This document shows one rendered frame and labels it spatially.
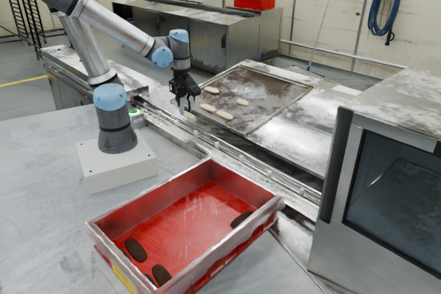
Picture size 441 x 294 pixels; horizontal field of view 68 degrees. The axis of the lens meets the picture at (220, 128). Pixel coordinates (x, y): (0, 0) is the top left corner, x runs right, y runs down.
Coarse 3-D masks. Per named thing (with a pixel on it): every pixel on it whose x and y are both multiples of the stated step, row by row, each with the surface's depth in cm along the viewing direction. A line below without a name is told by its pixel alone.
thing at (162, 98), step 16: (160, 96) 193; (176, 112) 174; (208, 128) 158; (240, 144) 144; (272, 160) 133; (304, 176) 124; (288, 224) 102; (288, 240) 96; (304, 240) 96; (304, 256) 91
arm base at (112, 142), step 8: (104, 128) 120; (120, 128) 121; (128, 128) 124; (104, 136) 122; (112, 136) 121; (120, 136) 122; (128, 136) 124; (136, 136) 130; (104, 144) 122; (112, 144) 122; (120, 144) 122; (128, 144) 124; (136, 144) 129; (104, 152) 124; (112, 152) 123; (120, 152) 123
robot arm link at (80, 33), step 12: (60, 12) 111; (72, 24) 114; (84, 24) 116; (72, 36) 116; (84, 36) 117; (84, 48) 119; (96, 48) 122; (84, 60) 122; (96, 60) 122; (96, 72) 124; (108, 72) 127; (96, 84) 125; (120, 84) 131
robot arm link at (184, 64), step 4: (176, 60) 133; (180, 60) 133; (184, 60) 133; (188, 60) 135; (172, 64) 136; (176, 64) 134; (180, 64) 134; (184, 64) 134; (188, 64) 136; (176, 68) 135; (180, 68) 134; (184, 68) 135
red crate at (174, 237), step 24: (192, 192) 115; (216, 192) 115; (168, 216) 105; (192, 216) 105; (216, 216) 105; (120, 240) 96; (144, 240) 96; (168, 240) 96; (192, 240) 96; (216, 240) 96; (144, 264) 88; (168, 264) 88; (216, 264) 85; (192, 288) 79
